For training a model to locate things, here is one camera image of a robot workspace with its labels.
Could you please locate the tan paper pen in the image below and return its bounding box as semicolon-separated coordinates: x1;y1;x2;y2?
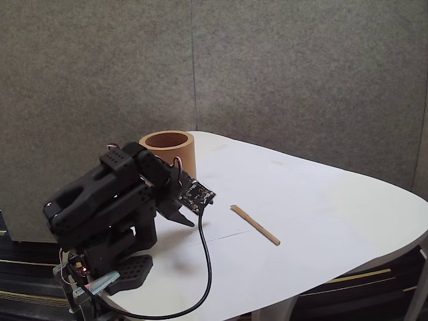
230;204;281;246

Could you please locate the brown cylindrical pen holder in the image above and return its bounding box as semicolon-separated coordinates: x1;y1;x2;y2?
138;130;197;188

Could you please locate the white punched paper sheet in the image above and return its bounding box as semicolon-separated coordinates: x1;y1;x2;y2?
156;160;302;245

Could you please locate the grey metal table clamp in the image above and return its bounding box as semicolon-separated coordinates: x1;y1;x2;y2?
53;263;120;315

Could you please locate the motor controller board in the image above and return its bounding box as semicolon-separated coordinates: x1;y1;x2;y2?
68;255;92;278

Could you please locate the white table leg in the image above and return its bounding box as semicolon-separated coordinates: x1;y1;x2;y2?
403;243;428;321
250;296;298;321

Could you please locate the bare camera circuit board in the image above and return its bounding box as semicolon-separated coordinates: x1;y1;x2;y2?
179;178;217;215

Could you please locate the black camera cable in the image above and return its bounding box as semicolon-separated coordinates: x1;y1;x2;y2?
65;212;213;318

